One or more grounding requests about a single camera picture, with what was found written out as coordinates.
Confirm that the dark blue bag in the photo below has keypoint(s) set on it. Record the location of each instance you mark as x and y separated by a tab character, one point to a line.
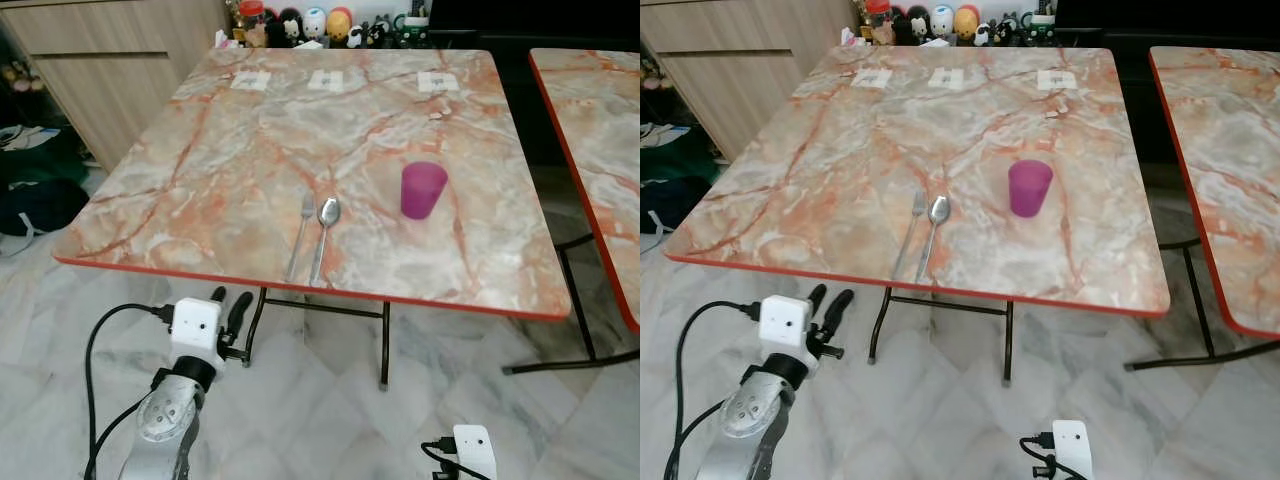
670	205
40	206

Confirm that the light wooden cabinet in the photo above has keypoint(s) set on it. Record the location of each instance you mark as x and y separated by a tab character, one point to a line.
110	70
740	65

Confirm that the dark green bag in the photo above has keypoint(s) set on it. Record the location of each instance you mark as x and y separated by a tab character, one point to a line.
42	167
672	162

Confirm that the black television screen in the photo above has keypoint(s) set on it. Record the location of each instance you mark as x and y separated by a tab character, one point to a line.
530	12
1160	10

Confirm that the steel spoon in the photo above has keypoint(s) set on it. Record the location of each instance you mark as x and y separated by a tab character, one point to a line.
328	211
938	209

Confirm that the yellow orange round figurine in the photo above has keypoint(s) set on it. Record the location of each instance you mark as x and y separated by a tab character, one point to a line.
966	21
340	23

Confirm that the white round figurine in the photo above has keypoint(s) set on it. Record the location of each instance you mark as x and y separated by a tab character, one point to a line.
314	23
941	20

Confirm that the steel fork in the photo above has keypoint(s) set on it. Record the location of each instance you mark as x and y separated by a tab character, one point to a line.
299	238
908	236

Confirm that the black mouse figurine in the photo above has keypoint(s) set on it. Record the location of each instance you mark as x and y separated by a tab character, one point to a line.
918	23
900	24
272	27
291	26

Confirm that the purple plastic cup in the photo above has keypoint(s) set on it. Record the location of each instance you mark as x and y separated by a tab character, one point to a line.
1030	188
424	190

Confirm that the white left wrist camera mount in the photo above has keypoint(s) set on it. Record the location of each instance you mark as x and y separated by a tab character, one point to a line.
194	325
783	322

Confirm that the marble pattern folding table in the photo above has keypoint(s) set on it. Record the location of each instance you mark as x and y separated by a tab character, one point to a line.
1230	130
860	160
250	160
600	110

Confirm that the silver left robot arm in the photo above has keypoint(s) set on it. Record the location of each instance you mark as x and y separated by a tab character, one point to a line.
165	420
745	420

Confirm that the red lid jar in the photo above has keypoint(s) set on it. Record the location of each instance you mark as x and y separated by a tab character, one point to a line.
250	14
877	11

